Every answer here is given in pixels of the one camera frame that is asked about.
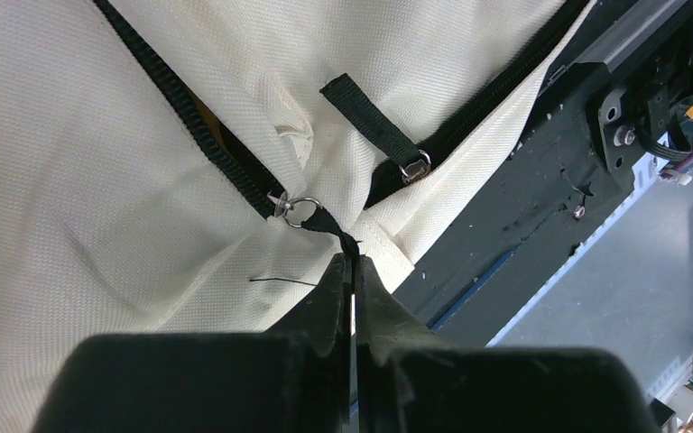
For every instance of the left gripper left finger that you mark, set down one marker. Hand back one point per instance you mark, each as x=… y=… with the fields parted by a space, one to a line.
x=293 y=377

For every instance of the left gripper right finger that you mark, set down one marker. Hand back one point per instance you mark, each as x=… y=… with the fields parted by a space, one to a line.
x=410 y=380

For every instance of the cream canvas backpack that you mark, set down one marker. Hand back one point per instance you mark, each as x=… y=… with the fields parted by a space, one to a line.
x=156 y=156

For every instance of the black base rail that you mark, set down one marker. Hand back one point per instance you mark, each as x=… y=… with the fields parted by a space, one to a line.
x=622 y=83

